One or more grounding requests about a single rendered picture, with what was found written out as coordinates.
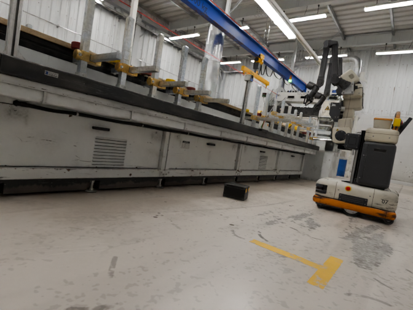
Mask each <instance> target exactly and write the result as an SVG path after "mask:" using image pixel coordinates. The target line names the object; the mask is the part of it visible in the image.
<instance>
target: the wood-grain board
mask: <svg viewBox="0 0 413 310"><path fill-rule="evenodd" d="M7 21H8V19H5V18H2V17H0V24H3V25H5V26H7ZM20 31H22V32H24V33H28V34H30V35H33V36H35V37H38V38H41V39H44V40H46V41H49V42H52V43H54V44H58V45H60V46H63V47H66V48H68V49H71V50H73V49H72V48H71V44H70V43H68V42H65V41H62V40H60V39H57V38H55V37H52V36H49V35H47V34H44V33H42V32H39V31H36V30H34V29H31V28H28V27H26V26H23V25H21V28H20ZM219 104H221V105H224V106H227V107H230V108H233V109H236V110H238V111H242V109H240V108H238V107H235V106H232V105H230V104H227V103H219Z"/></svg>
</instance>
